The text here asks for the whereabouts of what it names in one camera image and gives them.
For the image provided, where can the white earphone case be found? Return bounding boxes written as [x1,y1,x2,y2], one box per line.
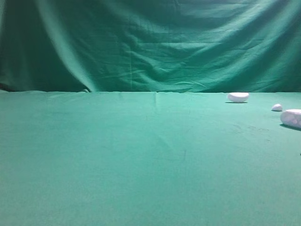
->
[227,92,249,103]

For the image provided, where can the white oval case right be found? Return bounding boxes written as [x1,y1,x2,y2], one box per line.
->
[280,109,301,129]

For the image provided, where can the green backdrop curtain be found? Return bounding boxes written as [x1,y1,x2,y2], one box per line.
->
[0,0,301,93]

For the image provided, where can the green table cloth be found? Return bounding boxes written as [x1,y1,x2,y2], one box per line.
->
[0,91,301,226]

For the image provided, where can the small white earbud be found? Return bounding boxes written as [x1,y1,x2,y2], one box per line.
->
[271,104,283,112]

